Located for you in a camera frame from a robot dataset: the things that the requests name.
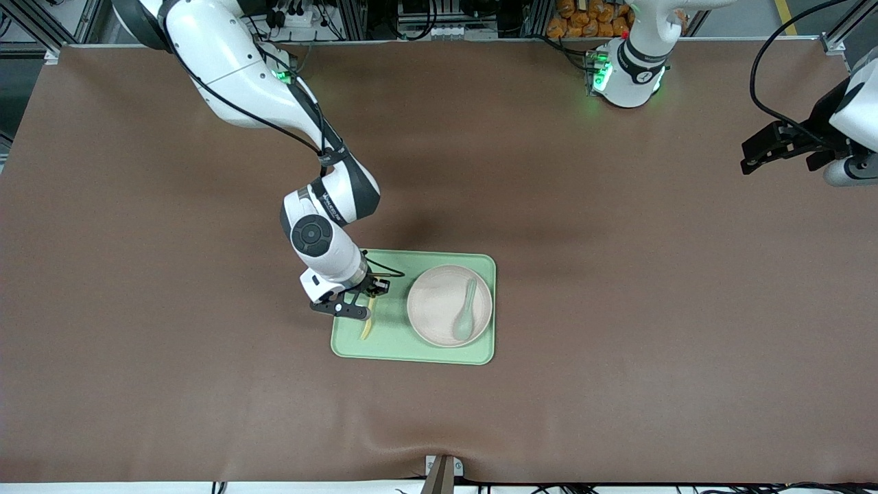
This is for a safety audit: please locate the beige round plate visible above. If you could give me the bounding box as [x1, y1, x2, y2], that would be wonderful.
[407, 265, 493, 348]

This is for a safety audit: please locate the light green rectangular tray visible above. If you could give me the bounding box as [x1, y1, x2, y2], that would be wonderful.
[331, 248, 497, 366]

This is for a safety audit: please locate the pale green plastic spoon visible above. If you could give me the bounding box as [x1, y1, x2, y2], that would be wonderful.
[451, 277, 478, 342]

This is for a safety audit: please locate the brown table cover mat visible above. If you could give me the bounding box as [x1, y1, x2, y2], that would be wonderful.
[0, 40, 878, 484]

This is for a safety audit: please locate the orange packaged snacks pile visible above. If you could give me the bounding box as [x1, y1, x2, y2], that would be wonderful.
[547, 0, 633, 39]

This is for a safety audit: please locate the white connector block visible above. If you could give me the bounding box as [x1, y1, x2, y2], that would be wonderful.
[396, 24, 458, 42]

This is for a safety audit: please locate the white power strip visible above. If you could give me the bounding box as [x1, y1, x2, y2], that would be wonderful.
[264, 3, 318, 29]

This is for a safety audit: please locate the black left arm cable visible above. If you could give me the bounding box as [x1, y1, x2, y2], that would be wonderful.
[750, 0, 858, 136]

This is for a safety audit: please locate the aluminium frame corner post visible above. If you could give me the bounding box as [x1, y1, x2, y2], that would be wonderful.
[820, 0, 878, 56]
[0, 0, 104, 64]

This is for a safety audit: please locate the grey metal table bracket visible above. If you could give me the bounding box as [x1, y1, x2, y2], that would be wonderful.
[424, 454, 464, 479]

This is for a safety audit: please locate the brown camera mount bar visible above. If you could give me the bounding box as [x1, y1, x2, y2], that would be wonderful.
[420, 456, 457, 494]

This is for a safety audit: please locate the aluminium frame upright post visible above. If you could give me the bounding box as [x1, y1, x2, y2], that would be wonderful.
[338, 0, 368, 41]

